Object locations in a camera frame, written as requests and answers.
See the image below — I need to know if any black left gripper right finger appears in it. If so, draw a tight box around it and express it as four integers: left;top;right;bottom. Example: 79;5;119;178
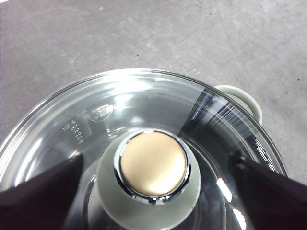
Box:
236;155;307;230

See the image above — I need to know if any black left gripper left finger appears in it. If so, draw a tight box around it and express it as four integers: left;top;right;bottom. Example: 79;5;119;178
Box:
0;153;83;230

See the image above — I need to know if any glass lid with green knob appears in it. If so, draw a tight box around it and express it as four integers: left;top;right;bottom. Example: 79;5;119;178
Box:
0;68;291;230

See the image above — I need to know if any pale green electric cooking pot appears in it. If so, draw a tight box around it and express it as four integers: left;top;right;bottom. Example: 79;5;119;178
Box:
214;84;262;125

